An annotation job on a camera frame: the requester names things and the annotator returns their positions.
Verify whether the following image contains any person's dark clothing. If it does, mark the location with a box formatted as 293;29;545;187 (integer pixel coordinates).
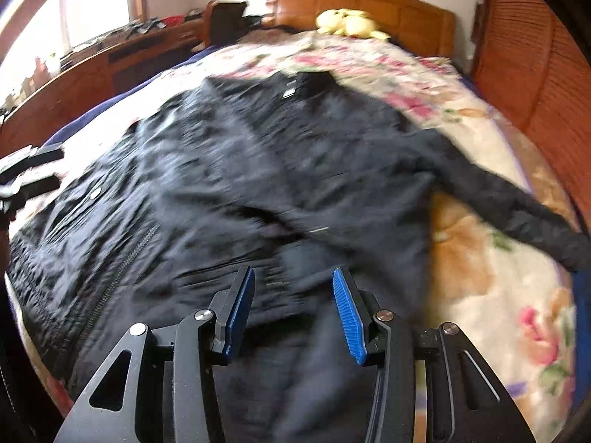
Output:
0;240;61;443

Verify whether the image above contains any window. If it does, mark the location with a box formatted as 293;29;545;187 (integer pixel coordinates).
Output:
0;0;148;97

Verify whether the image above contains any long wooden cabinet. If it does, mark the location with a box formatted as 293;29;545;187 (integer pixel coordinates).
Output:
0;21;213;158

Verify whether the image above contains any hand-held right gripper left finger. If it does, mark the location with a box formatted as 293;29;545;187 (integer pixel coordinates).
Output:
54;266;256;443

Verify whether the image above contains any wooden chair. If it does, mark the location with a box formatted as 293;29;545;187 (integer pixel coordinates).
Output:
203;1;250;47

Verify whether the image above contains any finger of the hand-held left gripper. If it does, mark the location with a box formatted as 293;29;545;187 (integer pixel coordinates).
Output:
0;174;61;213
0;145;64;174

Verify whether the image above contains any yellow plush toy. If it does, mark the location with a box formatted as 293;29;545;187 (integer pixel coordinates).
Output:
315;8;393;41

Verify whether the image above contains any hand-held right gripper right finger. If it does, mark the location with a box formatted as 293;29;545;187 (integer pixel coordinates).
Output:
333;267;536;443

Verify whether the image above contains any wooden bed headboard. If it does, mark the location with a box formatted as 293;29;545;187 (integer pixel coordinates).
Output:
267;0;457;58

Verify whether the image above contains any floral blanket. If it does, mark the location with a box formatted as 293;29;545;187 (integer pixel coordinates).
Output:
4;32;578;443

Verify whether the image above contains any dark blue bed sheet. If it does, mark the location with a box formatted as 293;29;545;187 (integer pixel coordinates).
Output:
44;44;218;148

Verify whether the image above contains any wooden slatted wardrobe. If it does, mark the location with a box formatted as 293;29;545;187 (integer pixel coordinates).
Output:
471;0;591;213

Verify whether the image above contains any black jacket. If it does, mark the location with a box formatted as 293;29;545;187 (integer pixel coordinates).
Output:
7;70;591;443

